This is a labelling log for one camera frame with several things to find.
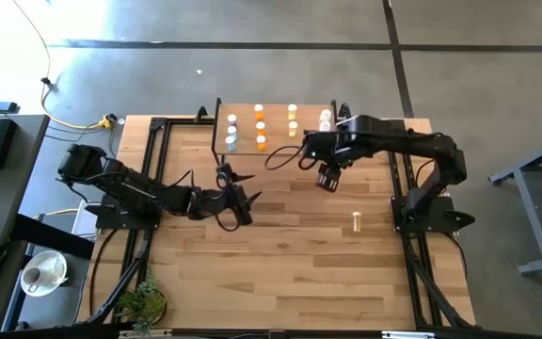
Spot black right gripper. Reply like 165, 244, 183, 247
304, 131, 361, 192

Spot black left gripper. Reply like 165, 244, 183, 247
194, 171, 263, 218

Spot wooden shelf black metal legs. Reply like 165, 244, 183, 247
212, 98, 343, 174

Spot green potted plant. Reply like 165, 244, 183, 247
113, 267, 168, 336

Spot white paper sheet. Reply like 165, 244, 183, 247
71, 200, 105, 239

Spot grey metal stand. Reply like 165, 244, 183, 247
488, 131, 542, 277

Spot white cup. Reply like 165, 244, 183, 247
22, 266, 42, 287

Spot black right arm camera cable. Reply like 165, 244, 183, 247
264, 144, 308, 171

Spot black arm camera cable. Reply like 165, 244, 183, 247
264, 144, 308, 171
213, 210, 243, 234

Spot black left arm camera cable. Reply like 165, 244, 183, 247
213, 210, 243, 234

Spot black aluminium table frame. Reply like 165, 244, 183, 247
82, 115, 477, 331

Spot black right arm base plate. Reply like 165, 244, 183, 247
391, 195, 477, 234

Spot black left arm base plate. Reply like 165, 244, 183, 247
85, 191, 165, 232

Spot long yellow power cable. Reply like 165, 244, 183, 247
10, 0, 115, 131

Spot silver metal bracket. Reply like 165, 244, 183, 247
119, 328, 173, 338
381, 331, 437, 339

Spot short yellow cable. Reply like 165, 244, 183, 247
33, 206, 80, 220

